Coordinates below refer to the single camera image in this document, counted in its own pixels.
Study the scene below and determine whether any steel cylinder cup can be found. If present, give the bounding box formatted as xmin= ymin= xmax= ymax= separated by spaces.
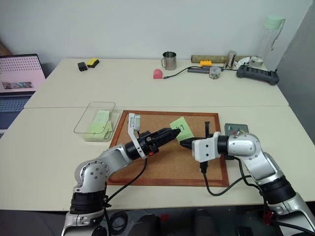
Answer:
xmin=224 ymin=50 xmax=238 ymax=69

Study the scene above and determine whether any stack of green notes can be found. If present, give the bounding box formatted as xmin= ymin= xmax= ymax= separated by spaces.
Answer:
xmin=85 ymin=110 xmax=112 ymax=141

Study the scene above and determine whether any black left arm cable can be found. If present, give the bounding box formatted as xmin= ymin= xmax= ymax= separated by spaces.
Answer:
xmin=104 ymin=158 xmax=149 ymax=236

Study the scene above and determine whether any steel mug with handle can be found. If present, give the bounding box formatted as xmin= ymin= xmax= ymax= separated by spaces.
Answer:
xmin=160 ymin=51 xmax=178 ymax=71

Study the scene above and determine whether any yellow and black eraser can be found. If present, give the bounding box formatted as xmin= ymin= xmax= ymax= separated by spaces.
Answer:
xmin=86 ymin=58 xmax=100 ymax=69

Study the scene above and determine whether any black usb cable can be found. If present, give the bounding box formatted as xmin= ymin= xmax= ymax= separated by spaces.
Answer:
xmin=162 ymin=66 xmax=198 ymax=80

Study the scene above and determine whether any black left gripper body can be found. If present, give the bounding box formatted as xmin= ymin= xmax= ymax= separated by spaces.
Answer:
xmin=136 ymin=130 xmax=161 ymax=158

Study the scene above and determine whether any coiled black cable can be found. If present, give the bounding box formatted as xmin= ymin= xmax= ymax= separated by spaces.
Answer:
xmin=107 ymin=210 xmax=129 ymax=234

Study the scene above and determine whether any wood framed cork board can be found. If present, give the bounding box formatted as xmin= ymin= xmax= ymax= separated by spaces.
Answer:
xmin=107 ymin=110 xmax=230 ymax=188

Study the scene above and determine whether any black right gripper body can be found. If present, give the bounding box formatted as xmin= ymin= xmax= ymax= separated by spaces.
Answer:
xmin=198 ymin=121 xmax=211 ymax=175

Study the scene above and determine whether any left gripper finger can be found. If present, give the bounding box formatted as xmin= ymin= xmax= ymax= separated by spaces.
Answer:
xmin=157 ymin=135 xmax=179 ymax=148
xmin=157 ymin=127 xmax=182 ymax=140

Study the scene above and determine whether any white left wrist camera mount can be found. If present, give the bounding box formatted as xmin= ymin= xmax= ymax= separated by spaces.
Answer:
xmin=127 ymin=112 xmax=146 ymax=158

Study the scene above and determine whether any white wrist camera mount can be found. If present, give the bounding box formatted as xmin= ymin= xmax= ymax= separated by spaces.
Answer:
xmin=127 ymin=112 xmax=146 ymax=158
xmin=191 ymin=131 xmax=222 ymax=164

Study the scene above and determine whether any gray metal tray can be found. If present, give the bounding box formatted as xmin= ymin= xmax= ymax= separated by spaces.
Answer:
xmin=224 ymin=122 xmax=250 ymax=136

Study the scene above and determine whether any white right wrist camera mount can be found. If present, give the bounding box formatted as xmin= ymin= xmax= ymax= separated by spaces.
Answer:
xmin=191 ymin=131 xmax=222 ymax=164

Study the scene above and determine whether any clear plastic box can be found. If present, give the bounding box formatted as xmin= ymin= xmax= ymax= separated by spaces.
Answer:
xmin=73 ymin=101 xmax=122 ymax=143

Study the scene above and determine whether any gray usb hub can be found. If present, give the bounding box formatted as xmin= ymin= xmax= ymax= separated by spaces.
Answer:
xmin=187 ymin=66 xmax=225 ymax=74

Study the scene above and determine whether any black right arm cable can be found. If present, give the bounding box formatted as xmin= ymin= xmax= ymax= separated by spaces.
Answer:
xmin=201 ymin=154 xmax=266 ymax=197

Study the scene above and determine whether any crumpled white paper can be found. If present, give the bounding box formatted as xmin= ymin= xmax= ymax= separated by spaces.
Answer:
xmin=235 ymin=57 xmax=251 ymax=67

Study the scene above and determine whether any small green note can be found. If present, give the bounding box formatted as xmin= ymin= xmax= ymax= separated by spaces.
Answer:
xmin=104 ymin=120 xmax=114 ymax=139

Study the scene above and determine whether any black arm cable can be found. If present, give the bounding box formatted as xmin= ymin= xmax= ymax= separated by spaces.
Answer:
xmin=104 ymin=158 xmax=149 ymax=236
xmin=201 ymin=154 xmax=266 ymax=197

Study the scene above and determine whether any clear jar of pushpins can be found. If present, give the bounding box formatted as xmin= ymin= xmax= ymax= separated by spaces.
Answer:
xmin=208 ymin=66 xmax=221 ymax=80

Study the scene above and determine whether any open laptop with pink screen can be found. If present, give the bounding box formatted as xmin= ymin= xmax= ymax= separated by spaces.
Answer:
xmin=0 ymin=54 xmax=47 ymax=139

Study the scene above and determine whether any clear bottle with green lid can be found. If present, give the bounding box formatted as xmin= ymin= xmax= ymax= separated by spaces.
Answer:
xmin=255 ymin=15 xmax=286 ymax=65

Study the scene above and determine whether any gray partition panel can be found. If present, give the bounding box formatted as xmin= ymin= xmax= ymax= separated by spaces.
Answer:
xmin=275 ymin=0 xmax=315 ymax=146

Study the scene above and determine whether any dark gray handheld controller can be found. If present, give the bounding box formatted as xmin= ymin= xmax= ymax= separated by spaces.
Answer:
xmin=236 ymin=64 xmax=281 ymax=86

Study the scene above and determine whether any green sticky note with writing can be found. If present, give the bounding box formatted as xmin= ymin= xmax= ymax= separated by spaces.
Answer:
xmin=169 ymin=116 xmax=195 ymax=143

